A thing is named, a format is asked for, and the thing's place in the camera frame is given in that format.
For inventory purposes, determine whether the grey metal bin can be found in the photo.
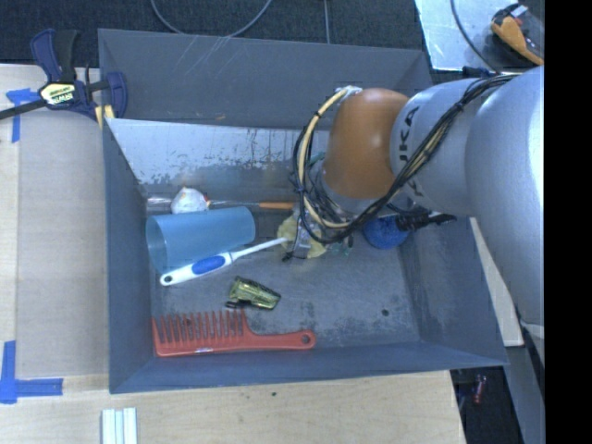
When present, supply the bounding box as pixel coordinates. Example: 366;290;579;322
96;28;511;395

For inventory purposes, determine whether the thin orange-handled tool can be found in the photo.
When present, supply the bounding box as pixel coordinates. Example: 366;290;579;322
146;195;296;212

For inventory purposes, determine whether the white toy animal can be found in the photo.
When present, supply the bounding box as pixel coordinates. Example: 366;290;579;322
169;186;211;216

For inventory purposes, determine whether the white and blue toothbrush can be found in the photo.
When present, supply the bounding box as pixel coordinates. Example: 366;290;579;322
159;236;290;288

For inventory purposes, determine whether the pale yellow sponge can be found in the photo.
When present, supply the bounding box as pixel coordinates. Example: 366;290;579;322
276;214;335;260

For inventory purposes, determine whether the red-orange comb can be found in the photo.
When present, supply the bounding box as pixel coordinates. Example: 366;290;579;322
151;308;318;359

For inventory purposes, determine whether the clear yellow-green toy car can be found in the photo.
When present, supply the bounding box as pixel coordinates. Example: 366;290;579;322
225;275;282;311

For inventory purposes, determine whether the blue ball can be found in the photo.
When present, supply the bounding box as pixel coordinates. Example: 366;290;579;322
361;215;411;251

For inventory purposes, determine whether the blue plastic cup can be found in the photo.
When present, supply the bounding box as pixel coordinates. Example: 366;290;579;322
145;205;257;276

